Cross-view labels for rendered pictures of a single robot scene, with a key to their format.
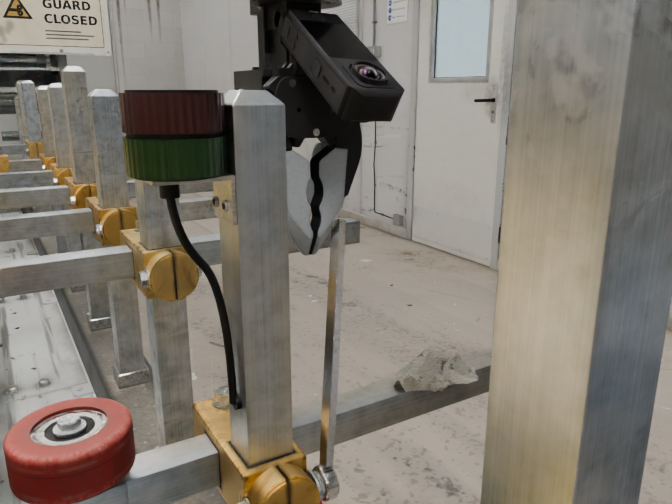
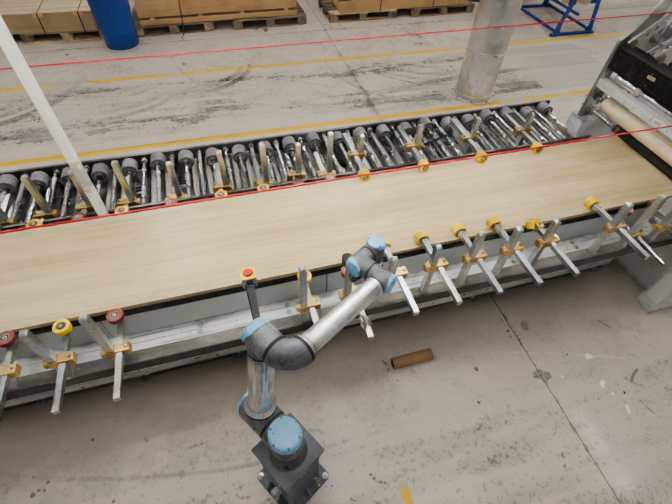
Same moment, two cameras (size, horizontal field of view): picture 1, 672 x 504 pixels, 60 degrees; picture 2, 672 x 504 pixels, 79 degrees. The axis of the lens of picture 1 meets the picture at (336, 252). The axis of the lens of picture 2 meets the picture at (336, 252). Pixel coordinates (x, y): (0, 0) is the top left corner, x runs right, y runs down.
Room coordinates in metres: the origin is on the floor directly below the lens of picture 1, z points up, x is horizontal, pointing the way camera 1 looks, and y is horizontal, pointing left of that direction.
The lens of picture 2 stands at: (0.57, -1.22, 2.75)
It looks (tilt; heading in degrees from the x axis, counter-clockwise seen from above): 50 degrees down; 102
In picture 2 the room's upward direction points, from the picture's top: 3 degrees clockwise
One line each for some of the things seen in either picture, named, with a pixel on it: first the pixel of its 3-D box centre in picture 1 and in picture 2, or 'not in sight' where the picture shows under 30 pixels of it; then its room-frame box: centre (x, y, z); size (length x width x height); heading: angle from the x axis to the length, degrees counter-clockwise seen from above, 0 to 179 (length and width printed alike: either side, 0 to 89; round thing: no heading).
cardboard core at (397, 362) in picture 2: not in sight; (411, 358); (0.88, 0.19, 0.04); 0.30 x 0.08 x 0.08; 31
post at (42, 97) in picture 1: (57, 185); (540, 247); (1.45, 0.70, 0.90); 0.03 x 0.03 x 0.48; 31
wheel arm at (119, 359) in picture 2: not in sight; (119, 358); (-0.63, -0.61, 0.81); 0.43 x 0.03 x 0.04; 121
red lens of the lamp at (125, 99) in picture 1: (173, 111); not in sight; (0.36, 0.10, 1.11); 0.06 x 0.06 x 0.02
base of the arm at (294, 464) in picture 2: not in sight; (287, 446); (0.29, -0.74, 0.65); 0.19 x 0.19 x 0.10
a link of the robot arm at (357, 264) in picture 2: not in sight; (361, 263); (0.45, -0.08, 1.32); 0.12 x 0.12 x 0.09; 63
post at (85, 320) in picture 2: not in sight; (103, 341); (-0.69, -0.59, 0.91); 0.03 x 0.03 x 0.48; 31
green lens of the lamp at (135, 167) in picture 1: (176, 154); not in sight; (0.36, 0.10, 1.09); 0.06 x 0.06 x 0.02
